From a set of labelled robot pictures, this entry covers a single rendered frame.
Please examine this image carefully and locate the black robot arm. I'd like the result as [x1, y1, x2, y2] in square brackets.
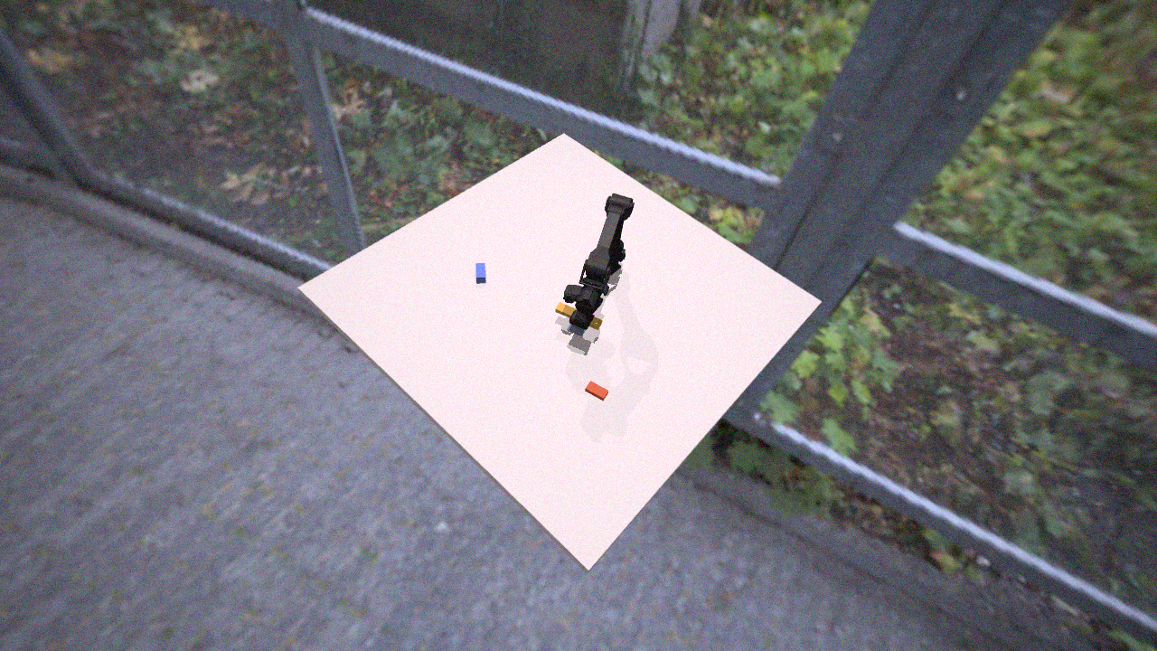
[563, 193, 635, 315]

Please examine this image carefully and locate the orange block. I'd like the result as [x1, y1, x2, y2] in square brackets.
[585, 380, 607, 401]

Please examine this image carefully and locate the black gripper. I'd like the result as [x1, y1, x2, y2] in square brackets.
[569, 286, 609, 330]

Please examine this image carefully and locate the yellow bar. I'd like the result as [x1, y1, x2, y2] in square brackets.
[555, 302, 603, 330]

